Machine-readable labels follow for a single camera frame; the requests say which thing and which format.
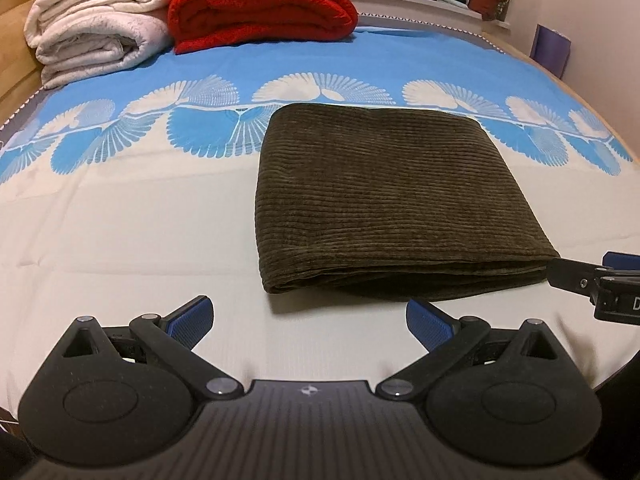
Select brown corduroy pants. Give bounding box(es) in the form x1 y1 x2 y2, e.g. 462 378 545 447
252 102 562 304

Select blue feather-print bedsheet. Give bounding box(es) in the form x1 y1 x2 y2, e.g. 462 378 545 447
0 25 640 411

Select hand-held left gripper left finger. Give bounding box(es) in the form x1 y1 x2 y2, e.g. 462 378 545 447
45 295 246 403

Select purple board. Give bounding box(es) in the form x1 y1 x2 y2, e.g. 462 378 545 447
531 23 572 81

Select red folded blanket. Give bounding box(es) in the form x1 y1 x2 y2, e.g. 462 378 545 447
167 0 360 56

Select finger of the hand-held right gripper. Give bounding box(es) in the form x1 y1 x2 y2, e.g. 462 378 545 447
547 257 602 305
602 252 640 274

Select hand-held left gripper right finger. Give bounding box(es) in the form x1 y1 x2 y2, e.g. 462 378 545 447
375 298 574 403

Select cream fluffy folded blanket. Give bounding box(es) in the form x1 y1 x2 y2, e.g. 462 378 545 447
36 10 174 92

